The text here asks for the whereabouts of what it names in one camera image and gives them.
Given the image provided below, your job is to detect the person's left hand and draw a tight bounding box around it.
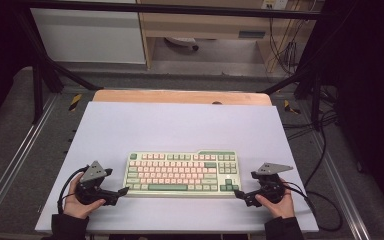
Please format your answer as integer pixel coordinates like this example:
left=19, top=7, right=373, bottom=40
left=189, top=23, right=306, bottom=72
left=63, top=173, right=107, bottom=220

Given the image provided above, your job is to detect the light wooden desk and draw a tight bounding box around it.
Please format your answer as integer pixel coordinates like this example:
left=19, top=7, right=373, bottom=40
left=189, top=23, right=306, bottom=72
left=136, top=0, right=324, bottom=73

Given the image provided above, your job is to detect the aluminium floor rail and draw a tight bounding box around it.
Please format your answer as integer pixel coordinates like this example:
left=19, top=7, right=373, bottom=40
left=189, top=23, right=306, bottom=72
left=0, top=94, right=59, bottom=228
left=308, top=129, right=371, bottom=240

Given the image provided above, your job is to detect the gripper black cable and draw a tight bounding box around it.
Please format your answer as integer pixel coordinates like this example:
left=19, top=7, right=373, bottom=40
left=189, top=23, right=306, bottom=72
left=57, top=165, right=91, bottom=215
left=279, top=181, right=344, bottom=233

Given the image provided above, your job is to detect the white chair base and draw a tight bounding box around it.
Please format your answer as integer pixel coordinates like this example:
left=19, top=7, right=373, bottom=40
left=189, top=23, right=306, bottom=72
left=164, top=36, right=200, bottom=52

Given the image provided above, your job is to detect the person's right hand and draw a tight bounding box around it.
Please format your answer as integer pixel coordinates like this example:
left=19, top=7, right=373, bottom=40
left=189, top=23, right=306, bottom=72
left=255, top=179, right=296, bottom=219

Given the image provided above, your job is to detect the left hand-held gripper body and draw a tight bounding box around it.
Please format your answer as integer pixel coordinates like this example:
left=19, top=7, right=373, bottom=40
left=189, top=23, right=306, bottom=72
left=75, top=160, right=118, bottom=206

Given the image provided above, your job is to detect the green and cream keyboard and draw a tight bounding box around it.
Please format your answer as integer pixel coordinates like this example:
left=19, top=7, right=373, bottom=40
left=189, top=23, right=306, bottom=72
left=122, top=149, right=243, bottom=199

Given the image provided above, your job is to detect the black curtain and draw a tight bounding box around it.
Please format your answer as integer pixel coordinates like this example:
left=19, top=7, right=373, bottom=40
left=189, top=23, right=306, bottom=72
left=0, top=0, right=34, bottom=134
left=323, top=0, right=384, bottom=228

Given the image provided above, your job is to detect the yellow black tape strip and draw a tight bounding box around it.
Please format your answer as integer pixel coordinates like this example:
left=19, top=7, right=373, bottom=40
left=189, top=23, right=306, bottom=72
left=68, top=93, right=83, bottom=112
left=283, top=99, right=301, bottom=115

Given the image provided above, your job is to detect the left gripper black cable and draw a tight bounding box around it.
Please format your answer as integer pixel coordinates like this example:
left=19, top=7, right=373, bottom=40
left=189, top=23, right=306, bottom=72
left=57, top=165, right=91, bottom=215

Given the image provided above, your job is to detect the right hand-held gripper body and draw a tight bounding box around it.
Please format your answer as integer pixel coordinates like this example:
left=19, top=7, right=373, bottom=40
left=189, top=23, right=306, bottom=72
left=243, top=162, right=294, bottom=208

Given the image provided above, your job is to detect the black floor cable bundle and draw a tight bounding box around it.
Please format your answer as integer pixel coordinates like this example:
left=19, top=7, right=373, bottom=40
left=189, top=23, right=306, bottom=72
left=281, top=84, right=341, bottom=188

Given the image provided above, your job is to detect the black metal frame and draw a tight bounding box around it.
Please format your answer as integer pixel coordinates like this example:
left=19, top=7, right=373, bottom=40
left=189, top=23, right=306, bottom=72
left=13, top=0, right=341, bottom=131

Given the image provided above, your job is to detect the hanging cable bundle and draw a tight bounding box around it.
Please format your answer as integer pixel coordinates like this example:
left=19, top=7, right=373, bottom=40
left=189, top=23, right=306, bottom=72
left=268, top=16, right=303, bottom=76

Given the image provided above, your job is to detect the wooden table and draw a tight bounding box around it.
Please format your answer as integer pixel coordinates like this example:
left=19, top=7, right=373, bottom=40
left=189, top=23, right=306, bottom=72
left=92, top=89, right=273, bottom=107

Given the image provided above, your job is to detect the white cabinet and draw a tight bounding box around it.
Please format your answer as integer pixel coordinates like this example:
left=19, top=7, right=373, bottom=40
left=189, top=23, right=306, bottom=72
left=29, top=0, right=147, bottom=65

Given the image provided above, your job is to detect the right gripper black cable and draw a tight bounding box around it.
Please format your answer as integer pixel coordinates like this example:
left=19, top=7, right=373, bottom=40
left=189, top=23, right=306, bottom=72
left=279, top=181, right=344, bottom=233

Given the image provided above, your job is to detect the white wall socket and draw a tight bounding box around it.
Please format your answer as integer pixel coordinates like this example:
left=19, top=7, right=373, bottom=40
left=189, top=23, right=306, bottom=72
left=261, top=0, right=289, bottom=10

